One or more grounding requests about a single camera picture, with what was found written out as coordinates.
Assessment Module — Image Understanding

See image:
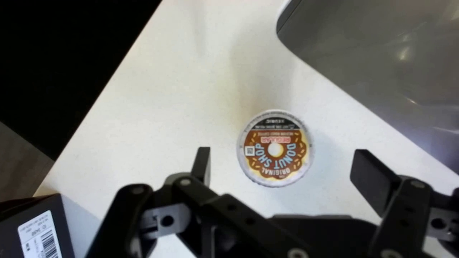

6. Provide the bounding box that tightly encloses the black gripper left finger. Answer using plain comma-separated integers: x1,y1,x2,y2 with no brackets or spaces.
85,147,307,258

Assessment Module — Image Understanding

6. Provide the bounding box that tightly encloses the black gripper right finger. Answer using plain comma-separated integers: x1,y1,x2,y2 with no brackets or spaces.
350,148,459,258

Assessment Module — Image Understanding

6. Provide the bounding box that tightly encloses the Donut Shop coffee pod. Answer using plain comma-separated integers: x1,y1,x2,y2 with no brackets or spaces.
235,109,313,190

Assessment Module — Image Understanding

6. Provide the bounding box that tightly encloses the stainless steel sink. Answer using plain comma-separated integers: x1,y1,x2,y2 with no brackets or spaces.
275,0,459,177

